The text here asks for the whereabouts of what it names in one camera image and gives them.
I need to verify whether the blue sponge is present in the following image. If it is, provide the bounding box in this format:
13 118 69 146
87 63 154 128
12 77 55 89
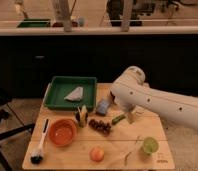
96 99 110 116

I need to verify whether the green plastic tray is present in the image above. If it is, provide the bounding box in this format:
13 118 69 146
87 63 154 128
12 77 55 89
44 76 97 111

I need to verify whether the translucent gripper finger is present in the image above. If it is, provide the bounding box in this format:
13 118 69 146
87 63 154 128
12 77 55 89
127 112 136 124

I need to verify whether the far green tray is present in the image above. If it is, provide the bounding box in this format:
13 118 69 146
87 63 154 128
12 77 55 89
18 19 50 28

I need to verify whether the red orange bowl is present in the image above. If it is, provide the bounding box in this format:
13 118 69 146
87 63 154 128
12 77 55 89
49 119 77 147

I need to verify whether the green cup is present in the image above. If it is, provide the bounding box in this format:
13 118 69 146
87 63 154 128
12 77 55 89
142 137 159 155

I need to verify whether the grey folded cloth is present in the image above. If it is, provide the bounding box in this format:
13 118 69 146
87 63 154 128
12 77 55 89
64 86 84 101

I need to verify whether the peach orange fruit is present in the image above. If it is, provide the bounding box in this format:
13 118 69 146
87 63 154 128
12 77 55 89
90 147 104 162

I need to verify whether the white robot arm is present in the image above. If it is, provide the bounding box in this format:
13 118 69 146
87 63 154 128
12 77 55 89
110 66 198 130

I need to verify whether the green pepper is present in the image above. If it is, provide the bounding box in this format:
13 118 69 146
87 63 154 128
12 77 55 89
111 114 126 125

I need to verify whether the bunch of dark grapes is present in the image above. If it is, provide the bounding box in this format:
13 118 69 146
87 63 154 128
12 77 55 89
89 119 111 135

